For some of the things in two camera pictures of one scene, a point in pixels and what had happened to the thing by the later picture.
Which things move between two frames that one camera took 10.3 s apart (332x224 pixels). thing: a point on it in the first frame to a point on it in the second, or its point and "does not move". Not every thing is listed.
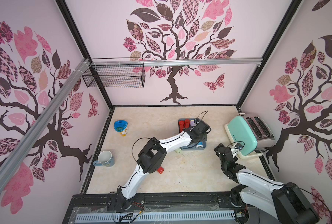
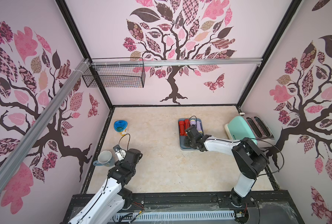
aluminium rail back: (180, 63) does not move
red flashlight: (187, 123) does not move
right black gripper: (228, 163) to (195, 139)
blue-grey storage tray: (190, 148) does not move
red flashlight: (181, 125) does not move
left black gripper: (204, 137) to (118, 163)
